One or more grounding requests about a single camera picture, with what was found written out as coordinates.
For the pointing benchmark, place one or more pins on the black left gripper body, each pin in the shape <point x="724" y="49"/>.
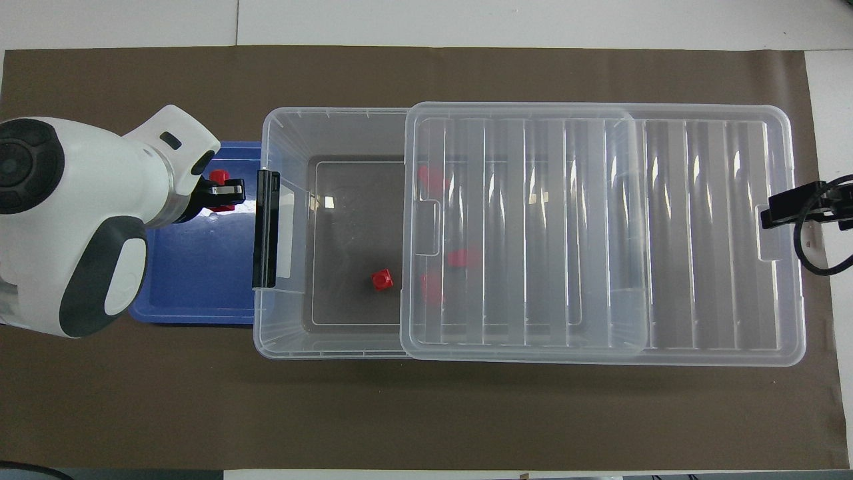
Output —
<point x="200" y="200"/>

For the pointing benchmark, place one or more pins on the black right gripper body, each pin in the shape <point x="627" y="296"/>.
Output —
<point x="841" y="203"/>

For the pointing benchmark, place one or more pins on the red block with white print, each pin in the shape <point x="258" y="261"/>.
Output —
<point x="220" y="176"/>

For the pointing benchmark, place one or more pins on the clear ribbed plastic lid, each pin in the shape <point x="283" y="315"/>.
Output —
<point x="666" y="233"/>

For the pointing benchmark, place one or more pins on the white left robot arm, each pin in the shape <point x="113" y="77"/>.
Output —
<point x="80" y="200"/>

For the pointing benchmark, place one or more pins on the blue plastic tray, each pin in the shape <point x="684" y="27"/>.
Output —
<point x="200" y="280"/>

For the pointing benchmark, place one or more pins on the clear plastic storage box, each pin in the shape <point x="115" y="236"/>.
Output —
<point x="346" y="233"/>

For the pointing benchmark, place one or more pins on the brown paper table mat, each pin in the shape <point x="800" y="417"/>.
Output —
<point x="426" y="413"/>

